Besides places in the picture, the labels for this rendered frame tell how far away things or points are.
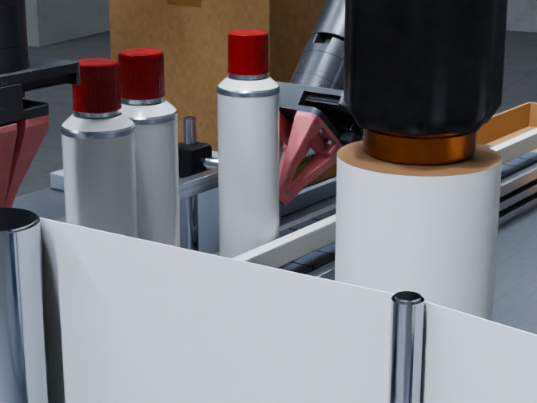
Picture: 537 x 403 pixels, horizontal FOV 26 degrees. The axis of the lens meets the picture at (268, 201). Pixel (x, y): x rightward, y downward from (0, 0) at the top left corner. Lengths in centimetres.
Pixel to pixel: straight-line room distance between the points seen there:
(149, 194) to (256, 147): 13
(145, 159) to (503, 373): 48
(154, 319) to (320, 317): 8
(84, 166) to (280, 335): 37
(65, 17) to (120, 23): 685
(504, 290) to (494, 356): 70
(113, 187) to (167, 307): 32
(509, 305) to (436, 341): 65
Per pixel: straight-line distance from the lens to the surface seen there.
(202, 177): 98
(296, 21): 130
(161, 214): 86
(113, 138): 81
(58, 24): 819
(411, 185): 59
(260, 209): 96
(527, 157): 141
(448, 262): 61
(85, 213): 82
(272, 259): 95
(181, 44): 134
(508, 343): 41
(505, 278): 115
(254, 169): 95
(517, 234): 128
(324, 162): 103
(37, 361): 54
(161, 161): 85
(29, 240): 51
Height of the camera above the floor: 122
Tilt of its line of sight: 16 degrees down
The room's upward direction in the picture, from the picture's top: straight up
